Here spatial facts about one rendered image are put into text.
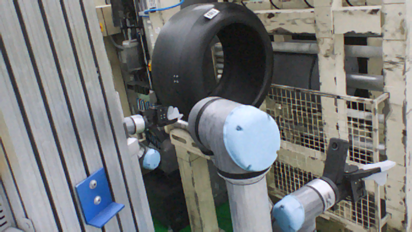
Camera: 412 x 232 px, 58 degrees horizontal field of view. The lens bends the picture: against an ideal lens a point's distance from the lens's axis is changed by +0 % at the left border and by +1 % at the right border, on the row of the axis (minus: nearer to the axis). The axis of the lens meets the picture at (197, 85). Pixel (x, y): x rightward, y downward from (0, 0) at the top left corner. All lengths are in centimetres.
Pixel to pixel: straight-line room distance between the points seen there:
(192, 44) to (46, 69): 91
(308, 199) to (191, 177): 131
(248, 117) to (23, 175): 41
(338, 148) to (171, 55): 83
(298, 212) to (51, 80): 62
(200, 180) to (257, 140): 155
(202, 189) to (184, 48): 102
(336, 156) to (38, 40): 75
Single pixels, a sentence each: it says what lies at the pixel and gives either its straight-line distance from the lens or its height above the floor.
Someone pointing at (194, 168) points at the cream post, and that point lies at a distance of 219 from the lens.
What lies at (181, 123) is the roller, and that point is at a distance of 192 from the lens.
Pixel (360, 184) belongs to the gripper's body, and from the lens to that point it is 111.
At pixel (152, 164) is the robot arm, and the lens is 143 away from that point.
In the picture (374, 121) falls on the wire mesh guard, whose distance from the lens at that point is 178.
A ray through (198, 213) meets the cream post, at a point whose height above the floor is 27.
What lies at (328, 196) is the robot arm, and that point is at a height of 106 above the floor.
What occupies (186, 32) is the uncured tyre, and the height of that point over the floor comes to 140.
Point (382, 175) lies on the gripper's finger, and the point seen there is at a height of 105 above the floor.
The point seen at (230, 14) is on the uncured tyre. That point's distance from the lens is 165.
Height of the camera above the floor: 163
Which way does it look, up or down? 17 degrees down
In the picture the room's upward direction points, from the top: 10 degrees counter-clockwise
